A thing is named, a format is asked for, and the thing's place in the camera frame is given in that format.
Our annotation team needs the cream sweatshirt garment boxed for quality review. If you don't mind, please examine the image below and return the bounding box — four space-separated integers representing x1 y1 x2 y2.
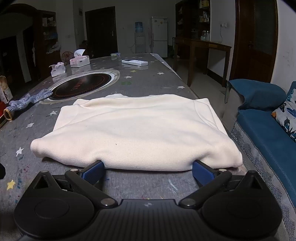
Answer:
31 94 243 172

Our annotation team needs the blue covered sofa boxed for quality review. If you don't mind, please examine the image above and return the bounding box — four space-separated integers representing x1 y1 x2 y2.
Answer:
222 79 295 240

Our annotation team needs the round black induction cooktop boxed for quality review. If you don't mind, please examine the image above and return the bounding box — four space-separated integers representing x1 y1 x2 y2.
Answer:
41 69 120 104

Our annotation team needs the butterfly print pillow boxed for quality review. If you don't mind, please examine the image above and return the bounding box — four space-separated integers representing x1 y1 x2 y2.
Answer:
271 89 296 142

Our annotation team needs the small pink tissue pack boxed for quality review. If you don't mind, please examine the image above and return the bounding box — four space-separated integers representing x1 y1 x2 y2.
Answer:
50 62 66 77

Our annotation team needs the pink tissue box large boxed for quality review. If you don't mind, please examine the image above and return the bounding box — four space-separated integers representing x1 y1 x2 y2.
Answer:
70 49 90 68

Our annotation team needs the white paper bag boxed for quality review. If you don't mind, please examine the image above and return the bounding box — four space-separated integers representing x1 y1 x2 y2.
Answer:
0 75 13 104

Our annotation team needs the floor fan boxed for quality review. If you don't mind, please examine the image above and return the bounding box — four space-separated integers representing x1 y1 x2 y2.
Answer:
61 51 74 63

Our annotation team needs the small clear plastic item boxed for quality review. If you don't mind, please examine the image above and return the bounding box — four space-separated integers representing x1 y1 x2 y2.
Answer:
111 52 121 57

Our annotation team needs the dark wooden side table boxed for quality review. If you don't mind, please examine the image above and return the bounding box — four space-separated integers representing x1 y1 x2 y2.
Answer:
173 37 232 87

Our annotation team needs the dark wooden display cabinet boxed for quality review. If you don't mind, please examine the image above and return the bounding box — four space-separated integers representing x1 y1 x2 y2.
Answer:
1 3 60 86

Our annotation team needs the water dispenser with blue bottle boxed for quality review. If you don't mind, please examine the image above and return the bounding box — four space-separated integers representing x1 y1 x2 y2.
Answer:
134 22 145 53

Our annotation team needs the dark wooden door right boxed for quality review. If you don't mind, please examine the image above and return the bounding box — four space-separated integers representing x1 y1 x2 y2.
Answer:
229 0 278 83

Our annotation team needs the dark entrance door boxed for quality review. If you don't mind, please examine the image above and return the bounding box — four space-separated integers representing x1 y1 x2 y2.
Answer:
85 6 118 58

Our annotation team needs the dark shelf with bottles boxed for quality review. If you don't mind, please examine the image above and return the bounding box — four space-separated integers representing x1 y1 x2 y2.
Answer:
175 0 210 41

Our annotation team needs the white refrigerator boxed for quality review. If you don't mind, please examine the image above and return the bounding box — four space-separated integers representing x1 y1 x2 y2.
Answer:
151 16 168 58

